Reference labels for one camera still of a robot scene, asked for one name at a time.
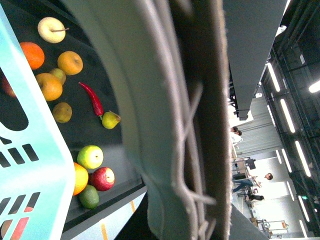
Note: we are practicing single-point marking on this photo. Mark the grey basket handle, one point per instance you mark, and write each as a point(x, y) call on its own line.
point(168, 66)

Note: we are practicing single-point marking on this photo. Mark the large light blue basket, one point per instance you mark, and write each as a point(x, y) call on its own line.
point(38, 182)

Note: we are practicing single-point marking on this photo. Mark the green apple lower shelf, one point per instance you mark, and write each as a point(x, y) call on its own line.
point(90, 157)

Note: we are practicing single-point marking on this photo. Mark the red apple lower shelf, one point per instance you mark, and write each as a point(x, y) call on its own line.
point(103, 179)

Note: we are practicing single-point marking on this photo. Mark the large orange lower shelf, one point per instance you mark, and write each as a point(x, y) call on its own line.
point(81, 179)

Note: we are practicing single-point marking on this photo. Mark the yellow green pear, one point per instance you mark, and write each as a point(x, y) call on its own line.
point(110, 119)

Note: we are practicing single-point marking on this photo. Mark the red chili pepper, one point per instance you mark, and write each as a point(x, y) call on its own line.
point(96, 103)

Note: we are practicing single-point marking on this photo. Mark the green avocado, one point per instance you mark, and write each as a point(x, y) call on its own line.
point(89, 197)

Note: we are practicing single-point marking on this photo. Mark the golden brown pear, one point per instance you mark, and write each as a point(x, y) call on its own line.
point(70, 63)

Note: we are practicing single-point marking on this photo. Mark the pale yellow apple with stem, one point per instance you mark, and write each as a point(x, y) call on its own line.
point(52, 30)

